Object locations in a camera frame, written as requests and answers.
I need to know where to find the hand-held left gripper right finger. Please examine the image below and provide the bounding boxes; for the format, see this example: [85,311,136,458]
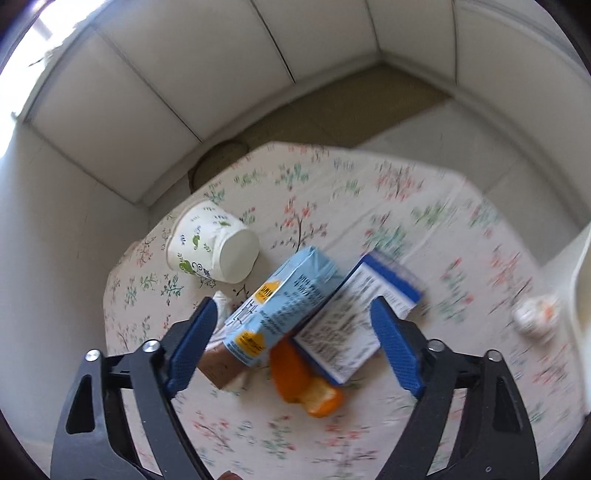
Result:
[369,295,540,480]

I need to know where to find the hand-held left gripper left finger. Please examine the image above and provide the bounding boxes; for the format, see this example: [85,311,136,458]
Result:
[50,296,219,480]

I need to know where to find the light blue drink carton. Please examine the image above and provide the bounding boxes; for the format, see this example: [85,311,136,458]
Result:
[223,246,346,369]

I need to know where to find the white chair edge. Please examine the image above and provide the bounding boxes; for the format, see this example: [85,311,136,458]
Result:
[538,225,591,462]

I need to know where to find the dark red snack packet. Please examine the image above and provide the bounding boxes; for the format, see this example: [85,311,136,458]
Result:
[196,291,260,393]

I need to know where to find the blue and white flat box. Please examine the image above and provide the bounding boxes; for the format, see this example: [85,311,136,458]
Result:
[293,251,428,387]

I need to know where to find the white floral paper cup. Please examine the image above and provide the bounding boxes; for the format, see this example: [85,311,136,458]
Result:
[167,199,261,285]

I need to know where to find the orange peel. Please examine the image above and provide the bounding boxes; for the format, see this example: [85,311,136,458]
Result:
[269,342,345,419]

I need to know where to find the crumpled white tissue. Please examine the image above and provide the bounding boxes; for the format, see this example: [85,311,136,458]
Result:
[511,295,562,343]

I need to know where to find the floral tablecloth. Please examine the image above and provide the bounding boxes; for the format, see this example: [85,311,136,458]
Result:
[104,141,583,480]

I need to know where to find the brown floor mat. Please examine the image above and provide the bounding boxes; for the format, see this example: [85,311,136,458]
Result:
[231,62,451,154]

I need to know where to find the narrow white cabinet door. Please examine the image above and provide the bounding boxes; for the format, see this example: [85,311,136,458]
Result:
[365,0,458,84]

